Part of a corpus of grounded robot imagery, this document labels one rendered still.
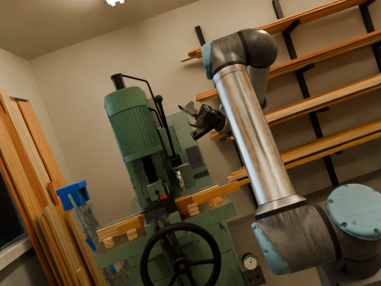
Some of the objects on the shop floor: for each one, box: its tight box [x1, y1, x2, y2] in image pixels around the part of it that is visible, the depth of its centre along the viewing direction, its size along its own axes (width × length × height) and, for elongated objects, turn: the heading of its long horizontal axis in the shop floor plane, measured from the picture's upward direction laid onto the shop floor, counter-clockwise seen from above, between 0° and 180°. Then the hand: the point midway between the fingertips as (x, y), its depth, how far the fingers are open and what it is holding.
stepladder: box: [56, 179, 131, 286], centre depth 208 cm, size 27×25×116 cm
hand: (182, 115), depth 132 cm, fingers open, 14 cm apart
